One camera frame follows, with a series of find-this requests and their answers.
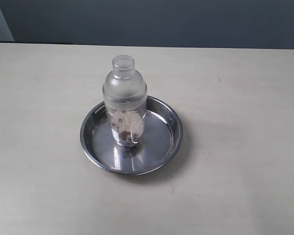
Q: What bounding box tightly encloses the round stainless steel plate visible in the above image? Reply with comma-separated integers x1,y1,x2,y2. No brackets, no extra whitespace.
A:
80,96,183,176

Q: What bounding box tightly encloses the clear plastic shaker bottle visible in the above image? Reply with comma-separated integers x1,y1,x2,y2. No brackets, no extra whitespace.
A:
102,55,147,147

